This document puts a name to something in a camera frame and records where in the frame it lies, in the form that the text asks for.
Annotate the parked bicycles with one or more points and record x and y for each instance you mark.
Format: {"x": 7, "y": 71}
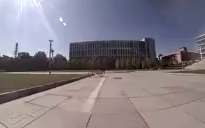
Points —
{"x": 97, "y": 72}

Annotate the dark glass building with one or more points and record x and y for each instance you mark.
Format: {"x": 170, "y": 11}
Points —
{"x": 106, "y": 50}

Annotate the drain cover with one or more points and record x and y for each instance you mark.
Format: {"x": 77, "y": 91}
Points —
{"x": 118, "y": 78}

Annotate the row of small trees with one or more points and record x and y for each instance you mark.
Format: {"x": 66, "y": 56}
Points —
{"x": 123, "y": 63}

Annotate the grey paved plaza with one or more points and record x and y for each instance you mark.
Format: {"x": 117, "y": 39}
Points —
{"x": 130, "y": 100}

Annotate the lamp pole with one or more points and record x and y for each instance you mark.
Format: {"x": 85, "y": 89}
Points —
{"x": 50, "y": 56}

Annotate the dark row of trees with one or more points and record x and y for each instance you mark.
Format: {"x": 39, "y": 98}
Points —
{"x": 26, "y": 63}

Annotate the long low stone kerb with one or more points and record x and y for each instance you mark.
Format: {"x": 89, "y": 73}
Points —
{"x": 30, "y": 90}

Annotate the brown building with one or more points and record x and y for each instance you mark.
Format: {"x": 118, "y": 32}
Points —
{"x": 185, "y": 56}

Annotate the grass lawn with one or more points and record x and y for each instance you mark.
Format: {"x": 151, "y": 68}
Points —
{"x": 20, "y": 80}

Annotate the tall mast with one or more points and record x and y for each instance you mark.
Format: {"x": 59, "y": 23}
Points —
{"x": 16, "y": 50}

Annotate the pale sloped wall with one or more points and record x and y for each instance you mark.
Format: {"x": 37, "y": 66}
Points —
{"x": 201, "y": 66}

